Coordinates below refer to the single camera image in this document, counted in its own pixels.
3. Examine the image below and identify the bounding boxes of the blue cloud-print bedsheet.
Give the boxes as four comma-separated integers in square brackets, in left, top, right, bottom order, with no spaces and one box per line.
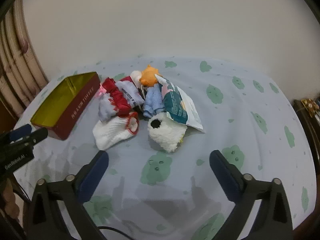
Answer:
[12,56,316,240]

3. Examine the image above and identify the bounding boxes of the red gold tin box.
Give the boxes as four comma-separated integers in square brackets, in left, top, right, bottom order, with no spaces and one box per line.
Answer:
[30,72,100,140]

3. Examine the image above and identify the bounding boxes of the white cotton glove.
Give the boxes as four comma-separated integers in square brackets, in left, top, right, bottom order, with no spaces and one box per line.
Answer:
[93,112,139,150]

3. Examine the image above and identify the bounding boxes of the beige patterned curtain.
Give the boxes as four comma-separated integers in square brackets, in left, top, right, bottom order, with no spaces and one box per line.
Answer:
[1,0,48,118]

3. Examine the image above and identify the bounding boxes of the orange plush toy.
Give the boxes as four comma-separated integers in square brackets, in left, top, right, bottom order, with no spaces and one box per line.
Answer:
[139,64,162,87]

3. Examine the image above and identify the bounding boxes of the white fluffy plush item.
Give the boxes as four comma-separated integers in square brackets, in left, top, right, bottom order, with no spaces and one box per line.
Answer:
[148,112,187,153]

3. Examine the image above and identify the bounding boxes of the grey printed sock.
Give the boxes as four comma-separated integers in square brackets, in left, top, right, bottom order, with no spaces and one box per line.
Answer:
[98,76,144,122]

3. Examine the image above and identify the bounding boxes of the white pompom ball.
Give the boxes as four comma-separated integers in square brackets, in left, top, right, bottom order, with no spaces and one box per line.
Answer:
[130,70,142,87]

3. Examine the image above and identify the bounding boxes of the teal white snack bag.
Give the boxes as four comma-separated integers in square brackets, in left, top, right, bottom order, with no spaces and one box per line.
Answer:
[155,74,204,132]

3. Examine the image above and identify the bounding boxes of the light blue towel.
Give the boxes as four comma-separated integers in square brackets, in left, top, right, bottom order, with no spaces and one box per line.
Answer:
[143,83,165,118]

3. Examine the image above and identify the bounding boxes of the person's left hand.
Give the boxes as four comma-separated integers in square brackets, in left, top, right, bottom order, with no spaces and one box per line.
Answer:
[1,179,20,221]

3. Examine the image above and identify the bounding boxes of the black cable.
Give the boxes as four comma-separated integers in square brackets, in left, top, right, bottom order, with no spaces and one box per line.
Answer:
[96,226,137,240]

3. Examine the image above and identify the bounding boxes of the dark side furniture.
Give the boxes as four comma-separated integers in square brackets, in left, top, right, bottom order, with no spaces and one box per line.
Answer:
[293,100,319,174]

